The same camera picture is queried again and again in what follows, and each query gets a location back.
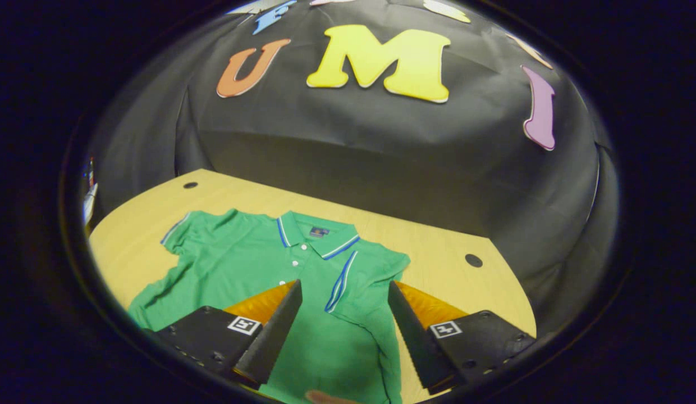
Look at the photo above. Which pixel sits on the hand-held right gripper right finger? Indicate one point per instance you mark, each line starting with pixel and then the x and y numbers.
pixel 415 342

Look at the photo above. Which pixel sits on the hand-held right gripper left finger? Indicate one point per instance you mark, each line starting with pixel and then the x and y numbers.
pixel 275 336

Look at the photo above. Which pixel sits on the green T-shirt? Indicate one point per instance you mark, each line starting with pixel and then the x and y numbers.
pixel 241 264

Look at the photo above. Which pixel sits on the white side table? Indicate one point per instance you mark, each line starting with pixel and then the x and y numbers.
pixel 90 205

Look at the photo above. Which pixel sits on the computer monitor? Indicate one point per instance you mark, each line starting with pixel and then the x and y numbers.
pixel 90 168

